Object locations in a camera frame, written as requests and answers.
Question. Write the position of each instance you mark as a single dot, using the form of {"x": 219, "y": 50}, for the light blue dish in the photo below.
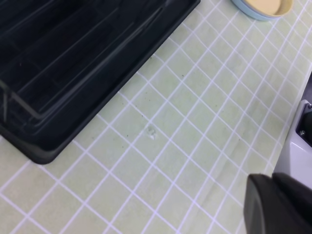
{"x": 251, "y": 12}

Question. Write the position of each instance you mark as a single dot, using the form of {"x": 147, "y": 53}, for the yellow dish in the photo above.
{"x": 271, "y": 8}

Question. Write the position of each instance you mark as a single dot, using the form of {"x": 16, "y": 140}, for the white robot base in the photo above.
{"x": 295, "y": 151}

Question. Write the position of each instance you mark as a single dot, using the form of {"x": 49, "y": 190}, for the black wire dish rack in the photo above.
{"x": 61, "y": 61}

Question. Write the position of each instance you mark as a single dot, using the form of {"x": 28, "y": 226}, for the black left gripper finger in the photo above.
{"x": 277, "y": 204}

